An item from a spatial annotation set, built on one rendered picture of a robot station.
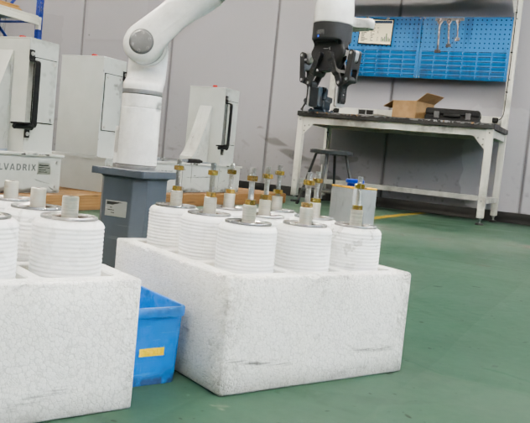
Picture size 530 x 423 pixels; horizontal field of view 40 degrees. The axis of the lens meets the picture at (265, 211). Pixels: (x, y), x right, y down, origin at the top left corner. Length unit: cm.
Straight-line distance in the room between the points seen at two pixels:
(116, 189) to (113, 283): 71
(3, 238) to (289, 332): 46
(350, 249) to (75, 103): 298
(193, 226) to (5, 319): 41
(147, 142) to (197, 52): 590
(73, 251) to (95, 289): 6
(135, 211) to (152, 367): 59
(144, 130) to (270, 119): 541
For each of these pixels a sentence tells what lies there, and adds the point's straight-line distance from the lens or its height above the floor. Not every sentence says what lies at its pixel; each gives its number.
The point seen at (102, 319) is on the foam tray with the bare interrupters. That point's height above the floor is 13.
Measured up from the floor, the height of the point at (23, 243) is 20.
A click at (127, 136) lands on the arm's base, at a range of 167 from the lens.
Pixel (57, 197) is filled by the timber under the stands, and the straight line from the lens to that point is 356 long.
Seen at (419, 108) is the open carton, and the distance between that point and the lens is 607.
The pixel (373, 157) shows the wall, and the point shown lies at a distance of 662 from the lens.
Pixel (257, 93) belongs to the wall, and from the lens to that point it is 714.
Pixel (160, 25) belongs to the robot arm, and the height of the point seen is 62.
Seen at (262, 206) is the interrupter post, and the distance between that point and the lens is 131.
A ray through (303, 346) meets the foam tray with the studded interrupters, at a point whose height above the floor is 7.
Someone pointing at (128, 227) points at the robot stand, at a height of 17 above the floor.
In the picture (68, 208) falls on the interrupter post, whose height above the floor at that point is 26.
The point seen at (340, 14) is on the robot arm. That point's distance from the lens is 138.
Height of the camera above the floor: 36
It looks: 4 degrees down
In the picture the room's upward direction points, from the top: 6 degrees clockwise
